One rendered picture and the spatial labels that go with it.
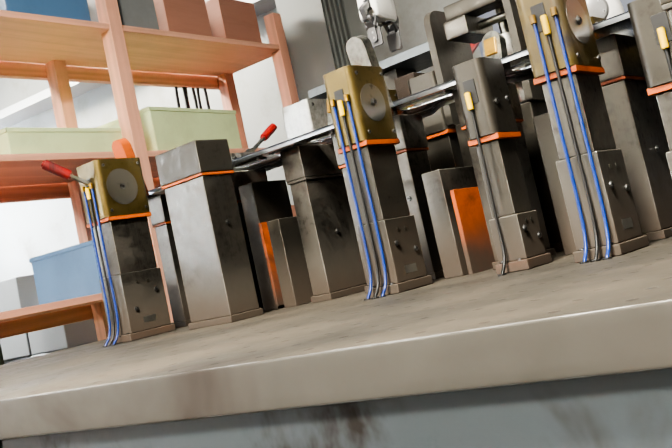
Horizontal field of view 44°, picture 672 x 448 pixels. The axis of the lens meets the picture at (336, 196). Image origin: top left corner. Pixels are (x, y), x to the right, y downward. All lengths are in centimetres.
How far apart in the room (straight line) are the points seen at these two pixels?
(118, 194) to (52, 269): 211
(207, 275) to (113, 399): 77
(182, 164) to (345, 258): 35
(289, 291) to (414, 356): 102
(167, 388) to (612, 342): 38
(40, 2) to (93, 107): 262
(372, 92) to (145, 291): 68
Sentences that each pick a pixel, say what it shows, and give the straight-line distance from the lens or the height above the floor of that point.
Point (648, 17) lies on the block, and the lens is 103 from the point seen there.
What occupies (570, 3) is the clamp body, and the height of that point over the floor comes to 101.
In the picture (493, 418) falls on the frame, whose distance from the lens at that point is 62.
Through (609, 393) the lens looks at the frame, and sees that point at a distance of 58.
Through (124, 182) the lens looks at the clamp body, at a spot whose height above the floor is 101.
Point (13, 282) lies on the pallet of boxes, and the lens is 547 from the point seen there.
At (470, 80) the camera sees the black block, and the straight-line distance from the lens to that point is 116.
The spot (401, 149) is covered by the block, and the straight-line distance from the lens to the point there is 145.
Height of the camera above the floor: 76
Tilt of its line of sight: 5 degrees up
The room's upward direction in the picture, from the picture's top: 12 degrees counter-clockwise
